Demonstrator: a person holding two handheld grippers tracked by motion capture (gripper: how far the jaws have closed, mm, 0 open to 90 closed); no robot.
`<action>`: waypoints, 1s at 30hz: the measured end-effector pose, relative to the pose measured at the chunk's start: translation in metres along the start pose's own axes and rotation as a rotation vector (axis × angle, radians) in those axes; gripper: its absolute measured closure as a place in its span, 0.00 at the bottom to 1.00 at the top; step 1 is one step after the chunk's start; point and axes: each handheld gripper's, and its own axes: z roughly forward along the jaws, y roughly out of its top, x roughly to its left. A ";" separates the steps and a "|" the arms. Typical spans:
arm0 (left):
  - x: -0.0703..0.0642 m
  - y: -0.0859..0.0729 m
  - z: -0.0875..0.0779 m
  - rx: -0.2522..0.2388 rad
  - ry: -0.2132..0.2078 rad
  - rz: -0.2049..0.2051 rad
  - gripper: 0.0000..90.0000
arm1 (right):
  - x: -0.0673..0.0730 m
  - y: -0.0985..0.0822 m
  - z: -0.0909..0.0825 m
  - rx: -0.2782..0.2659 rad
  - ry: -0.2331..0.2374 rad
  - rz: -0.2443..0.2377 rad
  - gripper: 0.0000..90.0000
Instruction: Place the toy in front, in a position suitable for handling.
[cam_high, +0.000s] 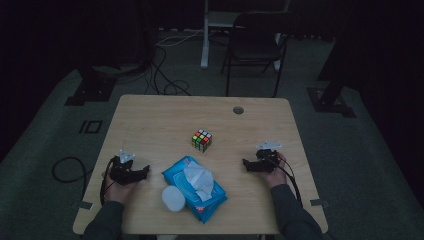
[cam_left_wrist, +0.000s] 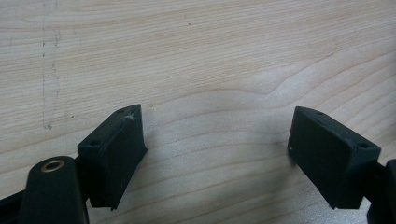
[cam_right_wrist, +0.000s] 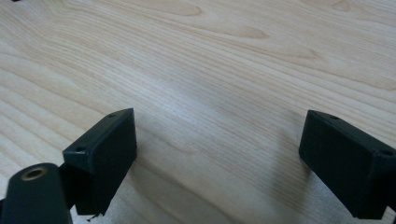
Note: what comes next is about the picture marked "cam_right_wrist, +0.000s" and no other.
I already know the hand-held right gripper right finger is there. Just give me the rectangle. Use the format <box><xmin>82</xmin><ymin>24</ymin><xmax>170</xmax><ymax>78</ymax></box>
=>
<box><xmin>298</xmin><ymin>109</ymin><xmax>396</xmax><ymax>220</ymax></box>

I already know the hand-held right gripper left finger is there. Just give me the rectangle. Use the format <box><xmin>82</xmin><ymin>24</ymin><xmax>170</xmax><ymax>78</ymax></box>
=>
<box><xmin>62</xmin><ymin>107</ymin><xmax>138</xmax><ymax>217</ymax></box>

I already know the white wet wipe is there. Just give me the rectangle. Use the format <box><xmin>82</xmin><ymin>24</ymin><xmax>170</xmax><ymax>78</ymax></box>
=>
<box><xmin>70</xmin><ymin>176</ymin><xmax>396</xmax><ymax>224</ymax></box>

